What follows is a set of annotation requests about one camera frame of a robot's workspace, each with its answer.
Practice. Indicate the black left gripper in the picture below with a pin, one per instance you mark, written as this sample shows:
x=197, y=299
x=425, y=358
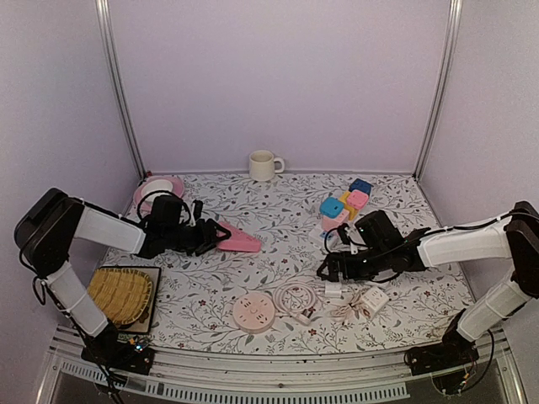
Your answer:
x=202, y=247

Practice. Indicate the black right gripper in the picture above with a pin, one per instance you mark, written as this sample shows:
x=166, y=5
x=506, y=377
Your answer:
x=349, y=273

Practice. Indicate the pink triangular power strip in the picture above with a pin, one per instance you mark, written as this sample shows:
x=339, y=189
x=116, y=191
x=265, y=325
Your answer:
x=239, y=241

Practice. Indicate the white charger plug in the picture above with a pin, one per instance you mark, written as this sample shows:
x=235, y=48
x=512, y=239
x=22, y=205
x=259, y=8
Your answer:
x=333, y=290

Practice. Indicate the white long power strip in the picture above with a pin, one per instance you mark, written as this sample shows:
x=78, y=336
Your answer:
x=328, y=239

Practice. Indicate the cyan cube socket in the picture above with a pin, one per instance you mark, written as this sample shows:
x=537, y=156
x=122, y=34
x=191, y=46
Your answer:
x=331, y=207

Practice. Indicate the white delixi socket adapter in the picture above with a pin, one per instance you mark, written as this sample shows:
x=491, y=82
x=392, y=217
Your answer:
x=372, y=301

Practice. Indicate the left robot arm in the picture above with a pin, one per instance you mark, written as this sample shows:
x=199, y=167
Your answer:
x=46, y=233

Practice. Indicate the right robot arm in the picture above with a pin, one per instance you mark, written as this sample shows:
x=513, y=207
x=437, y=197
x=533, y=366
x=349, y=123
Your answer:
x=512, y=236

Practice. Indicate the pink cube socket front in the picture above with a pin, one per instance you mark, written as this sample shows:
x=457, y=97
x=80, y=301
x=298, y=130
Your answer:
x=331, y=223

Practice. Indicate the yellow cube socket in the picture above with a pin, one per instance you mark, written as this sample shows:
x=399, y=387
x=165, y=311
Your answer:
x=352, y=211

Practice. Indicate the dark blue cube socket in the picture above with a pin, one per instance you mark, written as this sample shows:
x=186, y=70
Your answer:
x=360, y=185

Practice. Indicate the pink plate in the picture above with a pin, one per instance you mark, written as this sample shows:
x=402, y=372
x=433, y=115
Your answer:
x=178, y=189

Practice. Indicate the white bowl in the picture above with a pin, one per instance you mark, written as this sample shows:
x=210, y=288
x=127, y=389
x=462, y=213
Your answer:
x=156, y=188

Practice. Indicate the cream ceramic mug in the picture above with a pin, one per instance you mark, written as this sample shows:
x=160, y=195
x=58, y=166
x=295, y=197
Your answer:
x=264, y=165

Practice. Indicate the woven bamboo basket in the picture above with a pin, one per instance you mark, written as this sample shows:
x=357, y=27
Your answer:
x=122, y=294

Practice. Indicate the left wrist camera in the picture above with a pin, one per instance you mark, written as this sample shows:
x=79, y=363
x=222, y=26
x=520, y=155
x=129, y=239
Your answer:
x=196, y=209

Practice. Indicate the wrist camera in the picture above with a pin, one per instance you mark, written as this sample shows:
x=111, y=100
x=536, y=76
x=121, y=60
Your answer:
x=343, y=233
x=196, y=209

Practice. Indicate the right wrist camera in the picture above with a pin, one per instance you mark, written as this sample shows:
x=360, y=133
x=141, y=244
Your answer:
x=343, y=233

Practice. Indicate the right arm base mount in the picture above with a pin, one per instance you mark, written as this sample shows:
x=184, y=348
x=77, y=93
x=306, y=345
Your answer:
x=450, y=352

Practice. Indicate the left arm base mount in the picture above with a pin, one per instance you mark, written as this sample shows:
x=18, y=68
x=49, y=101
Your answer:
x=109, y=352

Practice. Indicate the left aluminium frame post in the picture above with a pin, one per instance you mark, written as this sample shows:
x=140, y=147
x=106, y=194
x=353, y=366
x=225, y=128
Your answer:
x=113, y=65

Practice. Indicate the aluminium frame post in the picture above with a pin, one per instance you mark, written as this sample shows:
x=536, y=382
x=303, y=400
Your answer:
x=113, y=65
x=447, y=58

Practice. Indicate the right aluminium frame post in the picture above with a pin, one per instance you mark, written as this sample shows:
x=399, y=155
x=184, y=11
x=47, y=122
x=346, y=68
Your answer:
x=447, y=58

